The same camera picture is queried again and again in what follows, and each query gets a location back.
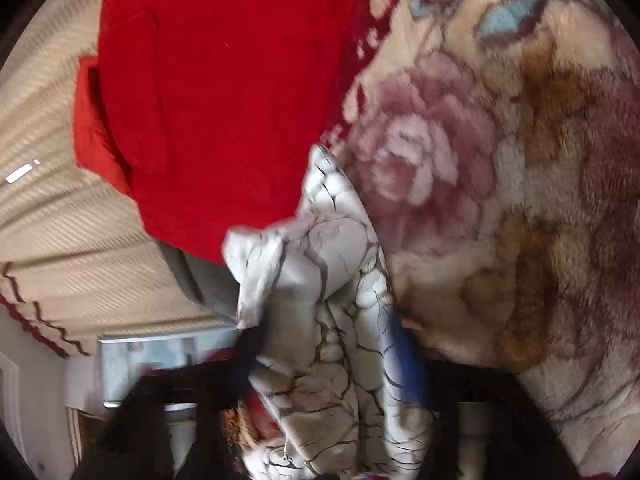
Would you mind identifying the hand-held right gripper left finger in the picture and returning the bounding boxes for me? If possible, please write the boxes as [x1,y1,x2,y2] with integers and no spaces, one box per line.
[75,329,267,480]

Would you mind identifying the red pillow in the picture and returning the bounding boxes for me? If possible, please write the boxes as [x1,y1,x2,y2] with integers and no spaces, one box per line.
[72,55,140,202]

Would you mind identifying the large red cushion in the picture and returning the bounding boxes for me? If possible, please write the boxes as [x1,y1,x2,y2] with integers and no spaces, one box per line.
[97,0,397,267]

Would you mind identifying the white black-veined patterned coat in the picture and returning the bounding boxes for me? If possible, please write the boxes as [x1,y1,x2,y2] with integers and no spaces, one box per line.
[221,144,436,480]

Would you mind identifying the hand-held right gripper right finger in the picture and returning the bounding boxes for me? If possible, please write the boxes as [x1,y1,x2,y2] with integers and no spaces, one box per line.
[381,316,582,480]

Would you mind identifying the orange black patterned cloth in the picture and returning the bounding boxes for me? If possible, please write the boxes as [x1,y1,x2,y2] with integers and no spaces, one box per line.
[220,405,251,456]

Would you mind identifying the floral red beige blanket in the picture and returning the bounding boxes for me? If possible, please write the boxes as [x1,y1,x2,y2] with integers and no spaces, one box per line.
[320,0,640,480]

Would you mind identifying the dark brown leather sofa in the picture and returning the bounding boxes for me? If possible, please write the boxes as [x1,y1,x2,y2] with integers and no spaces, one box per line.
[159,239,242,322]

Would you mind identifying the beige dotted curtain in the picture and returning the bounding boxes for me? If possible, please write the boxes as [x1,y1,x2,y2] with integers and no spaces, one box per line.
[0,0,242,359]

